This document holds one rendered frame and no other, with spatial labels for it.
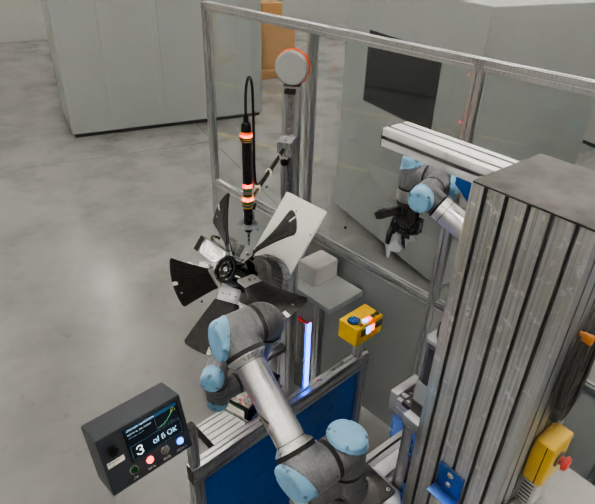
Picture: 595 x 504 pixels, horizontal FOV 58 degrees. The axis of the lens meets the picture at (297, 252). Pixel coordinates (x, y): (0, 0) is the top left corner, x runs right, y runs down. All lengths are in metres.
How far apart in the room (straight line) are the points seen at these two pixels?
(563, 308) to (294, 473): 0.77
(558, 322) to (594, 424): 1.34
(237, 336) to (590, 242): 0.90
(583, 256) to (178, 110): 6.90
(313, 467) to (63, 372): 2.49
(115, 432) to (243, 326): 0.45
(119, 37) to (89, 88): 0.72
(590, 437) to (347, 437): 1.20
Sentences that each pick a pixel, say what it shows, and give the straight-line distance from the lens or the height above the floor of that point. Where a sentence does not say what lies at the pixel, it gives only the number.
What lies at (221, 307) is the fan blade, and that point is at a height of 1.08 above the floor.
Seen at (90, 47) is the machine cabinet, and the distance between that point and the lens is 7.23.
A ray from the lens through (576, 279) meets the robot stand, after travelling 1.05.
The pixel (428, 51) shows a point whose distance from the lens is 2.20.
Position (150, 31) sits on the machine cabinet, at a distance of 7.32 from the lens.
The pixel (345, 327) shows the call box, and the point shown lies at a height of 1.05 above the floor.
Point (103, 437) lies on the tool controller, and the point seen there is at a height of 1.25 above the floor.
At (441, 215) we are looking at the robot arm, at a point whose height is 1.75.
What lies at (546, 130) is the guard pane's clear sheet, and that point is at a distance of 2.03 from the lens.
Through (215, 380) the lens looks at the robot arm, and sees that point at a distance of 1.76.
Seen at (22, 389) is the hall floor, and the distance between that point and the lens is 3.71.
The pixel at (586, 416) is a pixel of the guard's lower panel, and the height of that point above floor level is 0.86.
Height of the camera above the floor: 2.45
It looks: 32 degrees down
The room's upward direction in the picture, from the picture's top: 2 degrees clockwise
